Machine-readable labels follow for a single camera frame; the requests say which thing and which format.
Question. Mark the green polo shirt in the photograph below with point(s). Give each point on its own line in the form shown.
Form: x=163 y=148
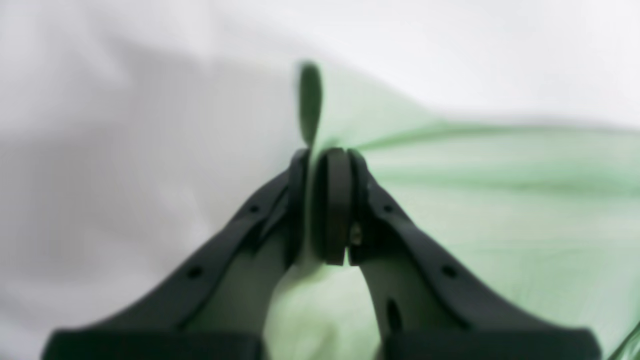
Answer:
x=544 y=210

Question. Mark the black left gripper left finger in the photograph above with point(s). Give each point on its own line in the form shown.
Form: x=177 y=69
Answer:
x=214 y=305

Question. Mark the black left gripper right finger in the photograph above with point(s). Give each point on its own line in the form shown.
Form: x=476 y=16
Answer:
x=428 y=305

